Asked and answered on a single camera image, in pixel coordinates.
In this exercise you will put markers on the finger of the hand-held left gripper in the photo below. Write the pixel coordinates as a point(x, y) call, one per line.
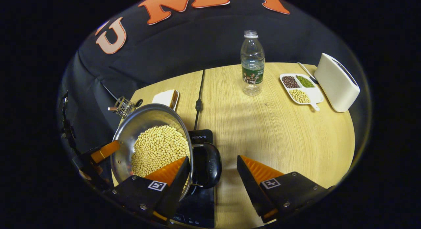
point(105, 151)

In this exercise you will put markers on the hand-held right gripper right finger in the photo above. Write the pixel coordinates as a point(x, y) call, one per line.
point(250, 186)

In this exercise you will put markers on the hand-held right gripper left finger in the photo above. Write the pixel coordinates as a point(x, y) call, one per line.
point(176, 193)

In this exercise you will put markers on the black induction cooktop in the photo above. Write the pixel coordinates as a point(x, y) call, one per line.
point(200, 206)

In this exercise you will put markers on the large pile of soybeans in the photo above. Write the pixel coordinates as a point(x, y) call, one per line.
point(158, 147)

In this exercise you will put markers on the small black utensil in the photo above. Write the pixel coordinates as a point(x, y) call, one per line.
point(138, 103)

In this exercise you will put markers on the sandwich with lettuce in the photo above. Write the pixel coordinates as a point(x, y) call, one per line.
point(164, 98)

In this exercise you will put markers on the small white plate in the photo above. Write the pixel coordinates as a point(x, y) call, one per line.
point(176, 101)

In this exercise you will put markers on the small pile of soybeans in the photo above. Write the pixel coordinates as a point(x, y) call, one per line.
point(299, 96)

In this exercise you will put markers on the pile of dark red beans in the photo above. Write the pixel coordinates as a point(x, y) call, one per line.
point(290, 81)

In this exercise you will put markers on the white divided plate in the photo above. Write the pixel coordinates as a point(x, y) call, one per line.
point(316, 96)

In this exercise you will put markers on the clear plastic water bottle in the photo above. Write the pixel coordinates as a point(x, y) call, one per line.
point(252, 68)

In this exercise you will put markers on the pile of green mung beans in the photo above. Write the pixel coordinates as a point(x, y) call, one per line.
point(306, 81)

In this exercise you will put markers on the white toaster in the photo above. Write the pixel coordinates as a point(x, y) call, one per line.
point(335, 81)

